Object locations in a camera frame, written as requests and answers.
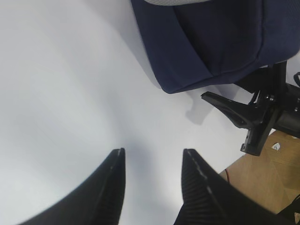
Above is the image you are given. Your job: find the white paper scrap on floor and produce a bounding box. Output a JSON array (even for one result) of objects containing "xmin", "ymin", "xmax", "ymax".
[{"xmin": 271, "ymin": 142, "xmax": 281, "ymax": 151}]

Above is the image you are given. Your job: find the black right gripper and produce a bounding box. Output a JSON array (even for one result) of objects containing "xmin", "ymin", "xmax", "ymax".
[{"xmin": 201, "ymin": 61, "xmax": 287, "ymax": 156}]

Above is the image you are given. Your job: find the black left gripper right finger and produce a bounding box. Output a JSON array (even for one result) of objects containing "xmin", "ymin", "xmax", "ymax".
[{"xmin": 174, "ymin": 149, "xmax": 291, "ymax": 225}]

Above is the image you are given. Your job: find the navy blue lunch bag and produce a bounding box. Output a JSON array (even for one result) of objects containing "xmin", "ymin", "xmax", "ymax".
[{"xmin": 131, "ymin": 0, "xmax": 300, "ymax": 94}]

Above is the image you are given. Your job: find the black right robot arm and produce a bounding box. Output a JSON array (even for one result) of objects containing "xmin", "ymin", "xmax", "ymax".
[{"xmin": 201, "ymin": 61, "xmax": 300, "ymax": 156}]

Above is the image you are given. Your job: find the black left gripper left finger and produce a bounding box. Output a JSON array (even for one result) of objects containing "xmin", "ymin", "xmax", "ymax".
[{"xmin": 24, "ymin": 148, "xmax": 126, "ymax": 225}]

